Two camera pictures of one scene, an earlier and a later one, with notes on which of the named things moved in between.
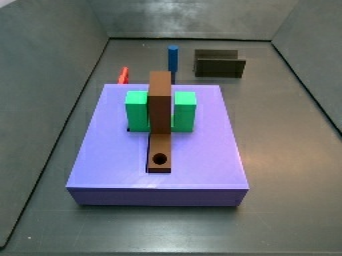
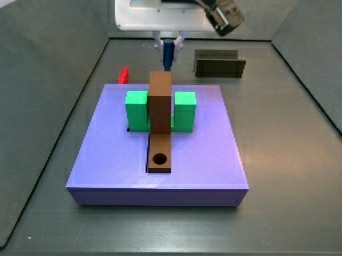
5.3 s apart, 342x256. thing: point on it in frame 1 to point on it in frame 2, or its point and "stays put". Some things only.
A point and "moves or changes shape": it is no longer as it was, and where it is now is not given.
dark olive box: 218,64 stays put
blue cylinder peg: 173,62 moves or changes shape
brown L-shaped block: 159,121 stays put
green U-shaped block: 138,112 stays put
